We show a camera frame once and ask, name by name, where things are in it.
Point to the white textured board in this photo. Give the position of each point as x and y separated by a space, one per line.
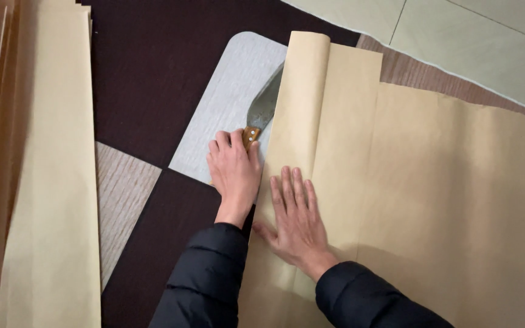
226 100

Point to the person's right hand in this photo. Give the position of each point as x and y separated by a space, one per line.
301 232

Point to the large kraft paper sheet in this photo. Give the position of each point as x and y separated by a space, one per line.
431 182

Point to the person's left hand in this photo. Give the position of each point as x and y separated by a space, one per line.
234 175

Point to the stack of cut kraft papers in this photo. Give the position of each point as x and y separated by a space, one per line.
48 182

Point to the person's left fingers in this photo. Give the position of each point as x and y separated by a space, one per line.
226 140

